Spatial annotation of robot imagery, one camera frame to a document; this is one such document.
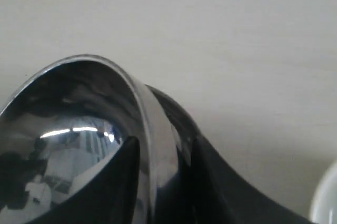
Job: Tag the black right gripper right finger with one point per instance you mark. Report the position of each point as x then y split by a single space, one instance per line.
221 195

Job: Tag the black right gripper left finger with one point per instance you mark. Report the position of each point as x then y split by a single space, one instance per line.
110 197

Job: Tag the plain steel bowl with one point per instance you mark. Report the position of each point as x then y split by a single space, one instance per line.
66 123

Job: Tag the white ceramic bowl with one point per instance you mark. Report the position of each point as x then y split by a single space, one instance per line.
323 204

